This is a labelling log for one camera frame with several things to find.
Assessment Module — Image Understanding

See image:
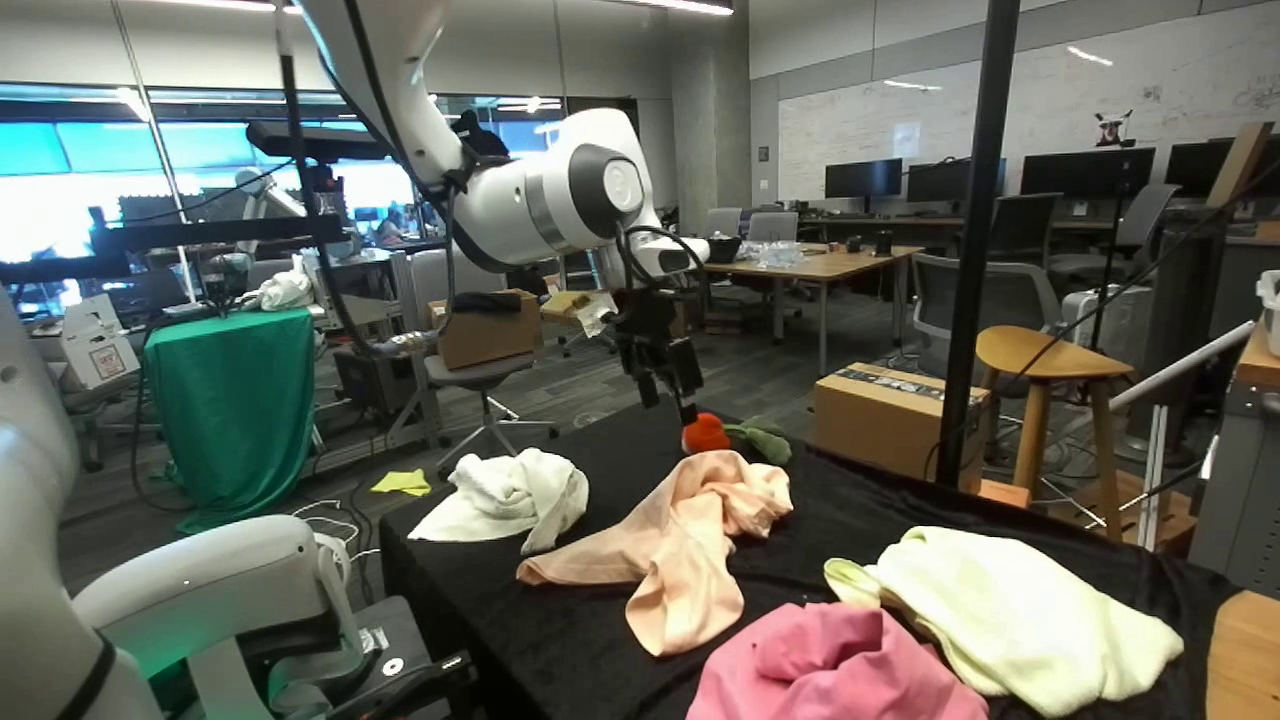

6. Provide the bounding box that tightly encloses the light green t-shirt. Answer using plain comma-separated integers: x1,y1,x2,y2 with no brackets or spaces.
822,523,1182,720

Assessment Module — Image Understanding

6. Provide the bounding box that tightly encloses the wooden desk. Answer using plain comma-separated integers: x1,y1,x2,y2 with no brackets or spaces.
713,240,919,372

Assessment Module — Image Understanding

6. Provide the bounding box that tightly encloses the green cloth on stand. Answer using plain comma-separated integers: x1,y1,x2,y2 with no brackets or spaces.
142,307,317,529

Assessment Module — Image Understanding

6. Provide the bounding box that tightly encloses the white towel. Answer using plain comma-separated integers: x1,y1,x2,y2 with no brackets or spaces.
410,447,587,555

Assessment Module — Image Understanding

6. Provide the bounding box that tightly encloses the black computer monitor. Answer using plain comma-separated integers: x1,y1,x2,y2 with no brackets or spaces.
909,159,969,203
822,159,903,202
1019,150,1154,202

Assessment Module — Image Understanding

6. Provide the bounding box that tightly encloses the pink t-shirt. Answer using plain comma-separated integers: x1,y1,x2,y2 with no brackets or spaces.
682,606,988,720

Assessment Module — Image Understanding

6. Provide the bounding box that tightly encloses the cardboard box on chair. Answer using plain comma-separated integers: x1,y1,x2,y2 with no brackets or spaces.
437,289,540,367

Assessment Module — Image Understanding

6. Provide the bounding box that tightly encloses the red plush radish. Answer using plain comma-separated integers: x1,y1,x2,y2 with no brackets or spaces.
679,413,791,465

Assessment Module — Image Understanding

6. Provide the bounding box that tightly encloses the grey office chair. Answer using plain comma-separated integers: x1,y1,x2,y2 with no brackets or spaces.
396,250,557,468

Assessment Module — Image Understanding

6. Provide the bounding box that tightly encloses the peach t-shirt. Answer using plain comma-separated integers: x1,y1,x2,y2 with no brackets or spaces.
514,447,791,656

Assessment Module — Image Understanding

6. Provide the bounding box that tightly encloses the wooden stool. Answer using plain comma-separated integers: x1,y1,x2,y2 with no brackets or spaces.
977,324,1132,541

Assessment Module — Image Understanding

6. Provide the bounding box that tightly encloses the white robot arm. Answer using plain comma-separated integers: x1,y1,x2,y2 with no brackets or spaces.
295,0,708,417

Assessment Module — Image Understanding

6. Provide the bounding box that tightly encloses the cardboard box on floor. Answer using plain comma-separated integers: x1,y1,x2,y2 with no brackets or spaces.
812,365,942,485

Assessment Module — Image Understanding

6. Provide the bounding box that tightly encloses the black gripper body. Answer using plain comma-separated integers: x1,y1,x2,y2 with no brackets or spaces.
616,289,703,398

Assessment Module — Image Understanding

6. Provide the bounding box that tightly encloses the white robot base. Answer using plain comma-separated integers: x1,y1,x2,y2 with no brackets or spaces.
0,294,477,720

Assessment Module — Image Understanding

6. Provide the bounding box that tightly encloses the yellow cloth on floor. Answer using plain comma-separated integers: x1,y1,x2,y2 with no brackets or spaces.
366,468,431,502

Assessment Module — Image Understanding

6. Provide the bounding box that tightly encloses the black vertical pole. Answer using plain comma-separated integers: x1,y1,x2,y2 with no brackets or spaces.
935,0,1019,489

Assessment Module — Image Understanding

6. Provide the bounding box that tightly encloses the black tablecloth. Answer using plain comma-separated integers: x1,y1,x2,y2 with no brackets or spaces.
379,440,1237,720

